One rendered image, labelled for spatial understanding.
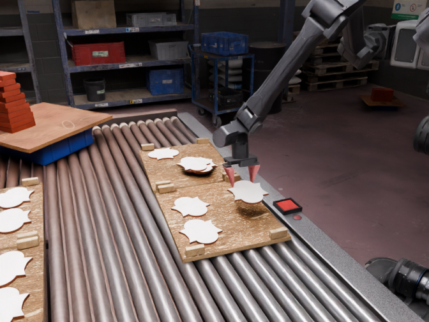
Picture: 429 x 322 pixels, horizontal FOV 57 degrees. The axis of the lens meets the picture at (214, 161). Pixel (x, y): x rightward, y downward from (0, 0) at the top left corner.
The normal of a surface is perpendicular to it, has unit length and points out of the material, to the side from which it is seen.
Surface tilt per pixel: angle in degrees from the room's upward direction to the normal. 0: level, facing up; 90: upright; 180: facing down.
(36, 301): 0
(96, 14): 90
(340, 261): 0
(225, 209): 0
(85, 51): 90
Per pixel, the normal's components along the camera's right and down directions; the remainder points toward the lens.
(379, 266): 0.00, -0.91
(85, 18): 0.61, 0.23
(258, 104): -0.64, 0.14
